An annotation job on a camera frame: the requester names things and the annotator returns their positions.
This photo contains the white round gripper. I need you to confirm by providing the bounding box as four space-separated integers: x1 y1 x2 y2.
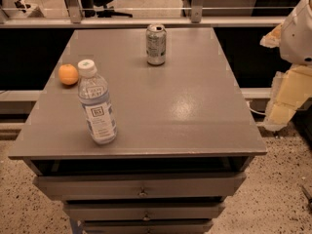
260 0 312 132

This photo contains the top grey drawer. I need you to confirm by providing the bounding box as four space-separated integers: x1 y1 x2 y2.
33 172 246 201

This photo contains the bottom grey drawer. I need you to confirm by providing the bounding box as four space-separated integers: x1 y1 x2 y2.
83 219 213 234

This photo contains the grey drawer cabinet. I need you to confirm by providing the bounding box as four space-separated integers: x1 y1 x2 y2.
7 27 268 234

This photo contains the white cable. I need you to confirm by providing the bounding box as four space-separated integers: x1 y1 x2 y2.
246 100 267 117

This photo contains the metal railing frame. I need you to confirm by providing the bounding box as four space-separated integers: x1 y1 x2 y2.
1 0 299 28

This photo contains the green 7up soda can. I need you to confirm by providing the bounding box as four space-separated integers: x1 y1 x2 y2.
146 23 167 65

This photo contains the middle grey drawer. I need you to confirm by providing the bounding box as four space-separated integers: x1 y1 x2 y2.
64 202 225 221

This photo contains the blue label plastic water bottle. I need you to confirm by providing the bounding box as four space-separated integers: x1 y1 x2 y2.
78 59 117 144

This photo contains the orange fruit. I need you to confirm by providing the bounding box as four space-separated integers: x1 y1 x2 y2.
58 64 79 86

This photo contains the grey drawer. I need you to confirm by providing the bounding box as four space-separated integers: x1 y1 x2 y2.
83 219 213 234
33 172 246 201
64 202 225 221

